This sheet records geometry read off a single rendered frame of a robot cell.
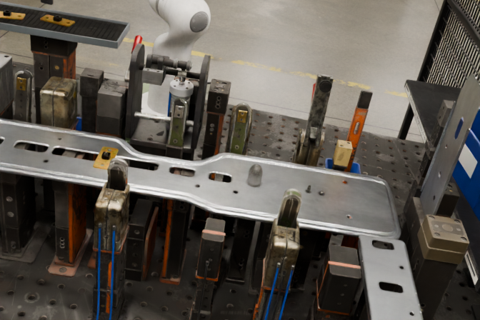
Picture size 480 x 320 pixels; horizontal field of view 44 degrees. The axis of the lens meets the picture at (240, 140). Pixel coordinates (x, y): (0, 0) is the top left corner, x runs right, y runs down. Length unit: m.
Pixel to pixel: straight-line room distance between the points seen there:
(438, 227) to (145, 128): 0.76
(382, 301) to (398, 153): 1.12
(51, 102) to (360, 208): 0.76
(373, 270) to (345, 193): 0.25
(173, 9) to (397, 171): 0.94
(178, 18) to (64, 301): 0.82
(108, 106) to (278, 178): 0.45
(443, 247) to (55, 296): 0.87
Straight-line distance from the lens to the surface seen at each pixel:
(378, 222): 1.35
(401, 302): 1.19
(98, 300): 1.36
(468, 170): 1.47
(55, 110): 1.50
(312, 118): 1.44
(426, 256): 1.30
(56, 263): 1.56
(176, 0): 1.77
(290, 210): 1.18
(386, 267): 1.25
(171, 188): 1.31
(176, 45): 1.82
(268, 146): 2.07
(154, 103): 1.95
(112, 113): 1.51
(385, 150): 2.22
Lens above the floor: 1.80
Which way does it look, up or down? 32 degrees down
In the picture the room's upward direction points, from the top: 10 degrees clockwise
